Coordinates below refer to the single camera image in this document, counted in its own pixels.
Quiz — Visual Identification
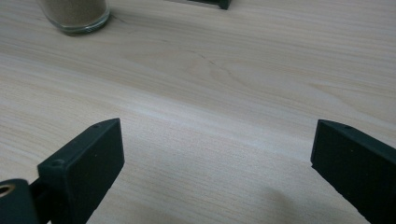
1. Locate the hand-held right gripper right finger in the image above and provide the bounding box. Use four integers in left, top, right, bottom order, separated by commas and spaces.
310, 119, 396, 224

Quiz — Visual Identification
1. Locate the glass jar with brown powder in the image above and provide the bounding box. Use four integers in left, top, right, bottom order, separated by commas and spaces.
36, 0, 111, 35

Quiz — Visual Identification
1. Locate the black metal rack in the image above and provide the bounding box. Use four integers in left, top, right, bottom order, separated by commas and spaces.
186, 0, 233, 10

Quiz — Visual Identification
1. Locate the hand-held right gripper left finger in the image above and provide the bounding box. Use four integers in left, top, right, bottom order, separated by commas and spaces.
36, 118, 126, 224

